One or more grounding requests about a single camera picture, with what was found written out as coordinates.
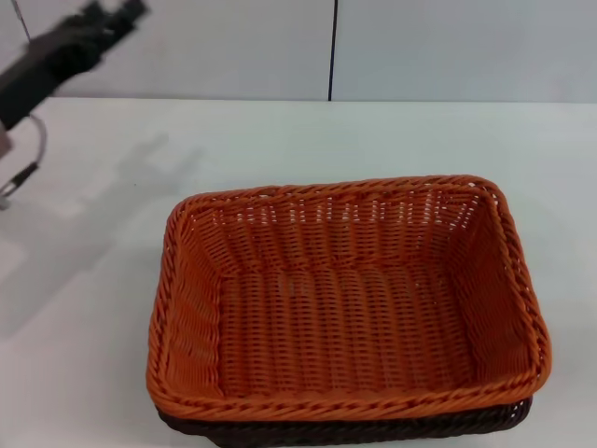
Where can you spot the orange woven basket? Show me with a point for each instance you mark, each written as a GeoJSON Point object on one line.
{"type": "Point", "coordinates": [345, 298]}

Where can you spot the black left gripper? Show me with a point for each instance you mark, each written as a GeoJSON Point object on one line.
{"type": "Point", "coordinates": [42, 70]}

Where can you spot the black vertical wall seam strip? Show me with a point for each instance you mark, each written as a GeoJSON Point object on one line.
{"type": "Point", "coordinates": [333, 46]}

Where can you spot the dark brown woven basket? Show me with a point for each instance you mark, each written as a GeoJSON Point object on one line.
{"type": "Point", "coordinates": [326, 427]}

